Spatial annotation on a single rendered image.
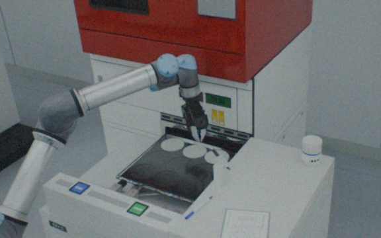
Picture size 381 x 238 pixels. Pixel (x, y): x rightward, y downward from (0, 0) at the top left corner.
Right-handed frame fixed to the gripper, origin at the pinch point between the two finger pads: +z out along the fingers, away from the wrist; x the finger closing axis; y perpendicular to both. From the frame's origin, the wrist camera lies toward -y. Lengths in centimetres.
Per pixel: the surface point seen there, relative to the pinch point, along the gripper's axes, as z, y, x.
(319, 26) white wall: 17, 108, -122
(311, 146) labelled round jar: -3.0, -30.3, -31.9
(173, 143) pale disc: 8.3, 16.8, 7.2
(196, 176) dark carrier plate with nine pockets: 9.0, -10.0, 6.5
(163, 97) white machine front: -7.2, 30.5, 5.0
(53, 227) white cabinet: 18, 1, 64
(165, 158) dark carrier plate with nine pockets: 8.0, 7.3, 13.8
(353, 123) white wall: 84, 87, -135
